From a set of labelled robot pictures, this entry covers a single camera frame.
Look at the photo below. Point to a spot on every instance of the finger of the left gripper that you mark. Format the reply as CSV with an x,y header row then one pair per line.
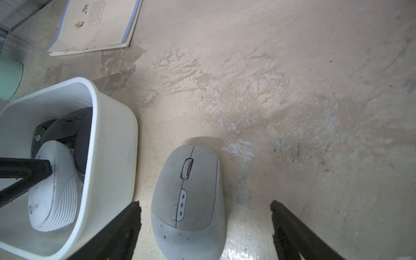
x,y
29,172

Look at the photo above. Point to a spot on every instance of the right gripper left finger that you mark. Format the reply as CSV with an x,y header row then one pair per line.
x,y
117,240

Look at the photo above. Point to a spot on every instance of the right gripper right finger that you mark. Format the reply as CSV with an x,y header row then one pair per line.
x,y
293,240

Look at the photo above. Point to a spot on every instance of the white ribbed mouse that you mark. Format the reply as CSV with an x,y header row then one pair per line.
x,y
53,203

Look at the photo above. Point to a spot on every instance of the white plastic storage box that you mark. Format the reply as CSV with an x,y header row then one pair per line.
x,y
110,173

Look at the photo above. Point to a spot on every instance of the black mouse with logo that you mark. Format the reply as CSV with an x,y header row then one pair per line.
x,y
72,130

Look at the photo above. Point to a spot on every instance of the grey mouse with buttons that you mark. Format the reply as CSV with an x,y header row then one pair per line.
x,y
188,209

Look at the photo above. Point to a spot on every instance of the mint green pencil cup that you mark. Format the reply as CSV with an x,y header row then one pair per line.
x,y
11,76

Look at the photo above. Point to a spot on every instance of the beige open book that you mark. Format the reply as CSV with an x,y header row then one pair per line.
x,y
88,26

